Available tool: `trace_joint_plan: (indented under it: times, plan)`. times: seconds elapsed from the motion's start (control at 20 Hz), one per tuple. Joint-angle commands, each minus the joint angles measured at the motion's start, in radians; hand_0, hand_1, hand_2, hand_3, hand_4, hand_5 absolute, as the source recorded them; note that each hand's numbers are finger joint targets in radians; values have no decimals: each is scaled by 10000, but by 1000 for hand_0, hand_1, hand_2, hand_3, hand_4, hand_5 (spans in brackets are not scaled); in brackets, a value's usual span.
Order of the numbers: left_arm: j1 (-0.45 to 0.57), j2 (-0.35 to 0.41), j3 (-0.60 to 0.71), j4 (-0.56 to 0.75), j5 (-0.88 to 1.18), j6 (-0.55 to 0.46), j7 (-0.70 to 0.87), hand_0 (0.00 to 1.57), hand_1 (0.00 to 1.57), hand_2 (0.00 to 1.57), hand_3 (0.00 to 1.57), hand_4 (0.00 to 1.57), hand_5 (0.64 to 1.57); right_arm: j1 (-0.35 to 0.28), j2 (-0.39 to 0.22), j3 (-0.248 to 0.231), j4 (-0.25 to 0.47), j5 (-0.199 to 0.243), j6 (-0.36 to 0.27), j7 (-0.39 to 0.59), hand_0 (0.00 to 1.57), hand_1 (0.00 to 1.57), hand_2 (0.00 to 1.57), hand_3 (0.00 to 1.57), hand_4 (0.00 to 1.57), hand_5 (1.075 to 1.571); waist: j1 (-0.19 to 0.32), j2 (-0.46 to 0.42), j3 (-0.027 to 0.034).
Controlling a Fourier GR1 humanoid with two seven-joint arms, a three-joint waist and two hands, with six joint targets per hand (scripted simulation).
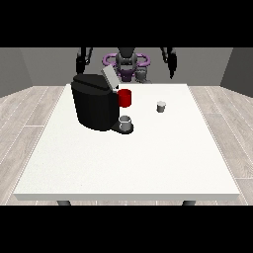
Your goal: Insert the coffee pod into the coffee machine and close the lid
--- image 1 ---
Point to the grey robot trunk purple rings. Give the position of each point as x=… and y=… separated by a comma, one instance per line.
x=125, y=62

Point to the red pod holder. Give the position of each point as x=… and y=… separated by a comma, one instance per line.
x=124, y=97

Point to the small grey cup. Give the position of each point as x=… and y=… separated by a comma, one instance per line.
x=125, y=123

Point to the small grey coffee pod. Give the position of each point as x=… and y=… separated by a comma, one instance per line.
x=161, y=107

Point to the dark table leg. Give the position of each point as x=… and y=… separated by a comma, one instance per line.
x=64, y=203
x=189, y=203

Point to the pale grey machine lid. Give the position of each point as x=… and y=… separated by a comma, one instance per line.
x=110, y=76

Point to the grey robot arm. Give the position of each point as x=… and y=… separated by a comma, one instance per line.
x=167, y=51
x=86, y=52

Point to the black coffee machine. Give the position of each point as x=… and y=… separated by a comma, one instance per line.
x=94, y=103

